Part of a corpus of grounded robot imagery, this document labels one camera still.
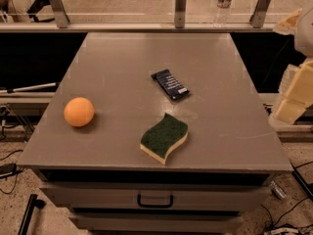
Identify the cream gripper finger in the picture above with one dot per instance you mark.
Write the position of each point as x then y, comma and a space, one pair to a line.
295, 92
289, 24

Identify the orange fruit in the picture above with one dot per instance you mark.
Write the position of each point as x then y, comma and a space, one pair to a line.
79, 112

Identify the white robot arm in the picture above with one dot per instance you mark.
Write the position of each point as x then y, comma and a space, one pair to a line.
303, 42

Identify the green and yellow sponge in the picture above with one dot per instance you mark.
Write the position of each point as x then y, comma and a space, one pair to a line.
163, 138

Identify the clear plastic water bottle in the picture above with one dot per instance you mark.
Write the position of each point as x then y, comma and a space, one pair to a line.
223, 10

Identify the dark blue snack packet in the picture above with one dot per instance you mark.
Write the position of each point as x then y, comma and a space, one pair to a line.
170, 85

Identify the white power strip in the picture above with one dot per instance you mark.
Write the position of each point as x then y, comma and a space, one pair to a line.
282, 231

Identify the seated person in background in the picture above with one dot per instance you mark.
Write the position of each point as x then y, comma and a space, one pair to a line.
20, 1

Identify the grey metal rod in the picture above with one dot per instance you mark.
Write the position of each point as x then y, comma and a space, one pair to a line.
29, 88

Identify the black bar on floor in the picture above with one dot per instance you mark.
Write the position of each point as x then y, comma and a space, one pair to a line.
33, 203

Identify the black power adapter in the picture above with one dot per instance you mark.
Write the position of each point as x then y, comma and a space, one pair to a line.
7, 170

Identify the metal railing frame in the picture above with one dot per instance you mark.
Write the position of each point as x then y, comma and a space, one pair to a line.
150, 15

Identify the black drawer handle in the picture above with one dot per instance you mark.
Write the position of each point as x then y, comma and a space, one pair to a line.
146, 202

